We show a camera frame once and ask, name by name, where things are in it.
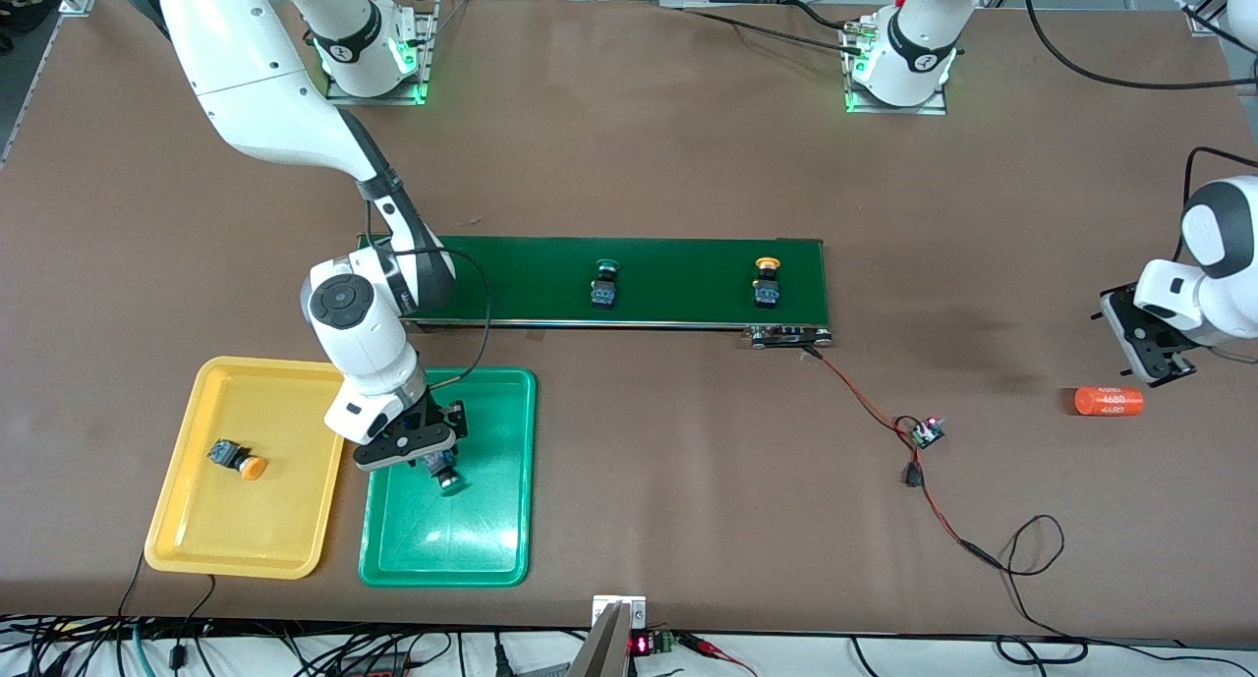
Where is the green plastic tray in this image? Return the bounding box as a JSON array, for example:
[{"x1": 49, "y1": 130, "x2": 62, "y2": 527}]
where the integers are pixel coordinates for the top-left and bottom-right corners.
[{"x1": 358, "y1": 367, "x2": 538, "y2": 588}]

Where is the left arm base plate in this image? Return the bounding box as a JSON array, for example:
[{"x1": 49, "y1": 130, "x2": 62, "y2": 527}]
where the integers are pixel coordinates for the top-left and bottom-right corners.
[{"x1": 843, "y1": 17, "x2": 950, "y2": 116}]

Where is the thin black looped cable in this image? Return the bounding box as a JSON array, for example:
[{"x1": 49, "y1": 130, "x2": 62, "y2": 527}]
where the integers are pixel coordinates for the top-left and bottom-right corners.
[{"x1": 995, "y1": 513, "x2": 1092, "y2": 666}]

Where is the green mushroom push button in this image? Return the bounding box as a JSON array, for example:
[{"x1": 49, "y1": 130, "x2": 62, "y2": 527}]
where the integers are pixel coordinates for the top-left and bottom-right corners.
[
  {"x1": 590, "y1": 257, "x2": 622, "y2": 311},
  {"x1": 425, "y1": 449, "x2": 467, "y2": 498}
]

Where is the red clip lead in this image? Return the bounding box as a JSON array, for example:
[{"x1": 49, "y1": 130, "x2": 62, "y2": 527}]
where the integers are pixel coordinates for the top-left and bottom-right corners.
[{"x1": 676, "y1": 633, "x2": 760, "y2": 677}]

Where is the orange 4680 battery cylinder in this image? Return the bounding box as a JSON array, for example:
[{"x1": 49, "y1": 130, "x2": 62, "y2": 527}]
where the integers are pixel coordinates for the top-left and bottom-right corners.
[{"x1": 1073, "y1": 386, "x2": 1145, "y2": 419}]

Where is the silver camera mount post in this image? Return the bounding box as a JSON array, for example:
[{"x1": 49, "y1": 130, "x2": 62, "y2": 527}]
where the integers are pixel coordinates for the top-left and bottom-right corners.
[{"x1": 567, "y1": 594, "x2": 648, "y2": 677}]

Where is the black base power cable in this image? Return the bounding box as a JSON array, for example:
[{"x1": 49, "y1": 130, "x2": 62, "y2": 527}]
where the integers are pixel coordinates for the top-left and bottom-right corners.
[{"x1": 681, "y1": 5, "x2": 866, "y2": 57}]

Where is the red black wire pair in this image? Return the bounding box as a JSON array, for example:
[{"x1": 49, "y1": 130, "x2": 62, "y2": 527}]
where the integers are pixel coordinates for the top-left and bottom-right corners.
[{"x1": 804, "y1": 347, "x2": 1005, "y2": 572}]

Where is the black cable with plug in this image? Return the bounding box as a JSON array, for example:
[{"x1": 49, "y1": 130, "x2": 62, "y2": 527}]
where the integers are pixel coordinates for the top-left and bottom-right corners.
[{"x1": 169, "y1": 574, "x2": 219, "y2": 670}]

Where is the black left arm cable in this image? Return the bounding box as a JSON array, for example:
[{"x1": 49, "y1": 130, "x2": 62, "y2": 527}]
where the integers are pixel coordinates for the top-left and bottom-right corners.
[
  {"x1": 1020, "y1": 0, "x2": 1258, "y2": 93},
  {"x1": 1182, "y1": 146, "x2": 1258, "y2": 265}
]

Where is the green conveyor belt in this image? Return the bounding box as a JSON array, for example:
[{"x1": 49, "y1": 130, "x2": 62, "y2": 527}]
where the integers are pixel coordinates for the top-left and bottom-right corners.
[{"x1": 342, "y1": 232, "x2": 835, "y2": 351}]

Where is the yellow plastic tray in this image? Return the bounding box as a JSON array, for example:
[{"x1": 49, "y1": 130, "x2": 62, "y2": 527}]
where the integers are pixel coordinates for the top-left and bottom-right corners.
[{"x1": 144, "y1": 356, "x2": 357, "y2": 580}]

